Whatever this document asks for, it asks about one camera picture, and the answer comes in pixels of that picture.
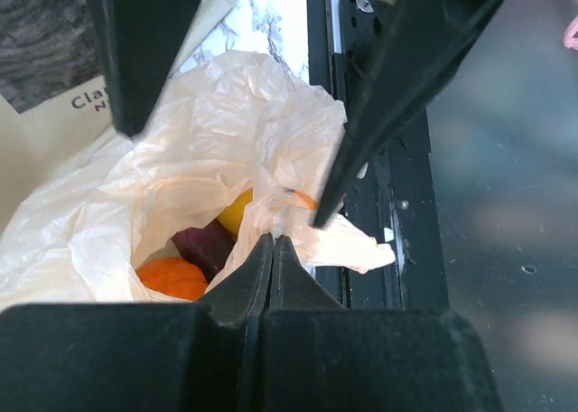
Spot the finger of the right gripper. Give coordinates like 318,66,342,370
86,0,201,136
313,0,505,229

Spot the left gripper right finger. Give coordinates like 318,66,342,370
263,237,503,411

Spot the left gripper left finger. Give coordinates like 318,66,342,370
1,235,274,411

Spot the orange toy pumpkin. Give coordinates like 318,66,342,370
136,257,208,301

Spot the purple toy eggplant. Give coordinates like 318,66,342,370
172,220,235,283

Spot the beige canvas tote bag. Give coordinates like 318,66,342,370
1,0,236,222

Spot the banana print plastic bag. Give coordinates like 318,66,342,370
1,51,396,307

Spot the yellow toy orange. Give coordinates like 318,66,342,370
217,189,253,236

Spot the pink plastic bag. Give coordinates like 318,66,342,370
564,17,578,51

